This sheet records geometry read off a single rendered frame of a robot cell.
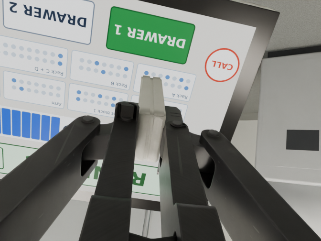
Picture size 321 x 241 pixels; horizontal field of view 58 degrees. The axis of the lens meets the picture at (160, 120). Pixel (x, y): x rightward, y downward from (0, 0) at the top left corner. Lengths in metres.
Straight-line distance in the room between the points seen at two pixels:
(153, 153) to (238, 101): 0.23
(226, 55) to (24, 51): 0.23
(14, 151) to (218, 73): 0.28
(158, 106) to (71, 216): 1.20
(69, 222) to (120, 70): 1.05
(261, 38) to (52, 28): 0.23
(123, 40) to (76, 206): 1.08
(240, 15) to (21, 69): 0.25
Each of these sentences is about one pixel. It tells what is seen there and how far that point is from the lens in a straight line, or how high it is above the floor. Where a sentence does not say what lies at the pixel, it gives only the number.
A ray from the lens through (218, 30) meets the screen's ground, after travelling 0.34.
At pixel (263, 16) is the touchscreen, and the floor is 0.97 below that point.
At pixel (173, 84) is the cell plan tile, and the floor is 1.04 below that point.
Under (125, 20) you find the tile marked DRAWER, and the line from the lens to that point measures 0.33.
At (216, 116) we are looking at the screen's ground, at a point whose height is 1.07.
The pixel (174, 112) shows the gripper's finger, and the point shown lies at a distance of 0.18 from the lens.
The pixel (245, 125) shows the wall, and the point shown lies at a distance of 4.08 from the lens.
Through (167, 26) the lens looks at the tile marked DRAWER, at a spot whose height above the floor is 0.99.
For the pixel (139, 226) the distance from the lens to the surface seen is 1.68.
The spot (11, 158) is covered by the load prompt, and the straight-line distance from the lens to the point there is 0.44.
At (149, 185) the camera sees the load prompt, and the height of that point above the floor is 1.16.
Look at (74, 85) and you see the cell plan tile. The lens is 0.36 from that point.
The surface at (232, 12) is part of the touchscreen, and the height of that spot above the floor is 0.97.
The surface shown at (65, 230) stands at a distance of 1.34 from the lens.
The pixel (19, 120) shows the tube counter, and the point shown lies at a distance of 0.40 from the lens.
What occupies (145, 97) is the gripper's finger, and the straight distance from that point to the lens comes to 0.17.
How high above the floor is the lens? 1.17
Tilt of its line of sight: 13 degrees down
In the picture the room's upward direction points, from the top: 172 degrees counter-clockwise
